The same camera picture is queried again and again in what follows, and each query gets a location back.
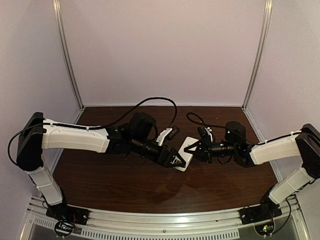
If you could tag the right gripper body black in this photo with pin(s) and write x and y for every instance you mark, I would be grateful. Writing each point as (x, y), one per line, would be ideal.
(204, 149)

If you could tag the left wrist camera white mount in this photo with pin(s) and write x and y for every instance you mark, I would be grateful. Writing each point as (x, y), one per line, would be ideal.
(167, 135)

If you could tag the left aluminium frame post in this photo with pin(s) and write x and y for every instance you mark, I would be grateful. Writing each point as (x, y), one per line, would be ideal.
(65, 53)

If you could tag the white remote control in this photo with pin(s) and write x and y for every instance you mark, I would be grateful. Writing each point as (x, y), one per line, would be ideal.
(187, 157)

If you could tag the right aluminium frame post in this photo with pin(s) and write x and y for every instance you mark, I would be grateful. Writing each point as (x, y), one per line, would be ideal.
(263, 36)

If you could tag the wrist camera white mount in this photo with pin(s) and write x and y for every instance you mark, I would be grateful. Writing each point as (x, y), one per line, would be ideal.
(205, 133)
(167, 135)

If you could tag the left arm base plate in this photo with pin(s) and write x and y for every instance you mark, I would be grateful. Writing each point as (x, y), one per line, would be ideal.
(69, 214)

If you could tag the front aluminium rail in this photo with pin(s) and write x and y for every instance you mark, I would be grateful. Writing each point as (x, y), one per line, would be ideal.
(212, 225)

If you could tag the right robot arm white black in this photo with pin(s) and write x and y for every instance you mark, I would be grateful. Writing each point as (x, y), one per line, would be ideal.
(304, 143)

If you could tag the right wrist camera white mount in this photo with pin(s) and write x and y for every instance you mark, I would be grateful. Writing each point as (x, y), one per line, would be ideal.
(205, 133)

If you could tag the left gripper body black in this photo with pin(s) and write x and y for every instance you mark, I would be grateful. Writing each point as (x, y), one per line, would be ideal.
(164, 156)

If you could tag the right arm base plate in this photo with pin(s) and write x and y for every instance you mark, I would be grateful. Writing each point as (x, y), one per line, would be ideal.
(254, 214)

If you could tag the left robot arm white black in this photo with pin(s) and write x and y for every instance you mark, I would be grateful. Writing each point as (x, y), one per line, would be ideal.
(42, 133)

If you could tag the aluminium frame post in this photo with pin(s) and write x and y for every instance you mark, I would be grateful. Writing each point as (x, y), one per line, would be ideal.
(65, 53)
(263, 36)

